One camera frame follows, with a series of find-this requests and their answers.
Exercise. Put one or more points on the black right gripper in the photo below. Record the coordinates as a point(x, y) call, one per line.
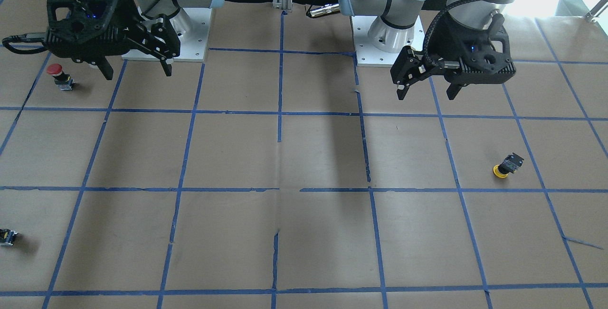
point(127, 11)

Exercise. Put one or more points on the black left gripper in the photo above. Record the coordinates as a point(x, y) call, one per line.
point(442, 38)

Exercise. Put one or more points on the yellow push button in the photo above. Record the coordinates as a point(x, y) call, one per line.
point(510, 164)

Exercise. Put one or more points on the red push button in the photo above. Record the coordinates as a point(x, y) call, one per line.
point(63, 80)

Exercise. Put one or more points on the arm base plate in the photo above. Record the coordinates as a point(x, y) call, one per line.
point(192, 26)
point(370, 55)

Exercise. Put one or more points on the silver cable connector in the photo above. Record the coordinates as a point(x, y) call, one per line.
point(322, 11)

